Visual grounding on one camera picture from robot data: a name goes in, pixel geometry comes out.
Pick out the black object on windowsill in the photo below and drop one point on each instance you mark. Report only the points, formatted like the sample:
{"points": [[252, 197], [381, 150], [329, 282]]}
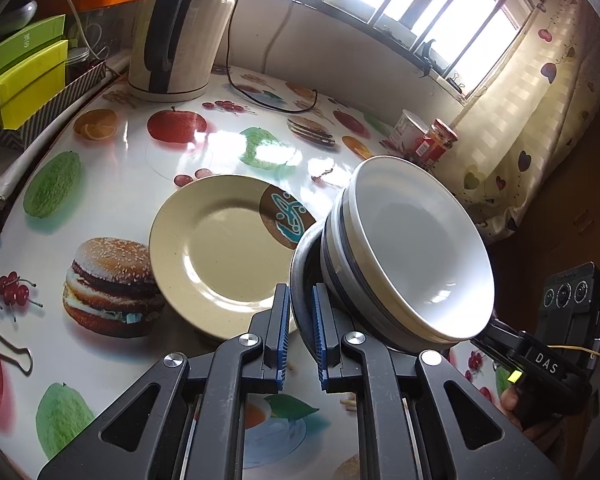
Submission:
{"points": [[431, 61]]}

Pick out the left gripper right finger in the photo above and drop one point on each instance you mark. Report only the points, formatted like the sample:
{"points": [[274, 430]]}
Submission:
{"points": [[348, 359]]}

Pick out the white black electric kettle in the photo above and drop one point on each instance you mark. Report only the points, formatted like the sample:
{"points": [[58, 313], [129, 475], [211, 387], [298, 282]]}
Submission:
{"points": [[175, 44]]}

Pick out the red label glass jar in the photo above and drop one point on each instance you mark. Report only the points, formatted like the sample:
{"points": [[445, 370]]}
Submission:
{"points": [[439, 139]]}

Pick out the patterned storage basket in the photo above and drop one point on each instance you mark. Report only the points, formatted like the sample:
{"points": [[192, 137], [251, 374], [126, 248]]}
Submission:
{"points": [[20, 139]]}

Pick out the person's right hand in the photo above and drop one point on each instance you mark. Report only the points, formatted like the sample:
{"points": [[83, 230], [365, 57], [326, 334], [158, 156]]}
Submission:
{"points": [[545, 433]]}

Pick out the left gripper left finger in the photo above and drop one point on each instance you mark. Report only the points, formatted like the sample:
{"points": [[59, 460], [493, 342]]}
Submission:
{"points": [[257, 359]]}

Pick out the green box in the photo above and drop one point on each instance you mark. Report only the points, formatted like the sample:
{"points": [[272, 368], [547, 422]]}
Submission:
{"points": [[29, 40]]}

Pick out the window metal frame bars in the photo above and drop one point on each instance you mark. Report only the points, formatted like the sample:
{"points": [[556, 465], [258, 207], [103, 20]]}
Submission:
{"points": [[472, 36]]}

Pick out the white paper cup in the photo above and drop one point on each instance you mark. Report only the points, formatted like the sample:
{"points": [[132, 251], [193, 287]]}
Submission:
{"points": [[407, 131]]}

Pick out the white bowl blue stripe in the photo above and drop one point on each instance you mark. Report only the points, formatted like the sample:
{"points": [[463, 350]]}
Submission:
{"points": [[340, 259]]}

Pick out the beige plate with brown motif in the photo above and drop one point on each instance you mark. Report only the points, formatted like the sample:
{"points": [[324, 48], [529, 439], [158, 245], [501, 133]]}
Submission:
{"points": [[219, 247]]}

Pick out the heart pattern curtain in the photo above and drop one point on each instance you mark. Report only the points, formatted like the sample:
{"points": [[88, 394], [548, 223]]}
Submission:
{"points": [[526, 118]]}

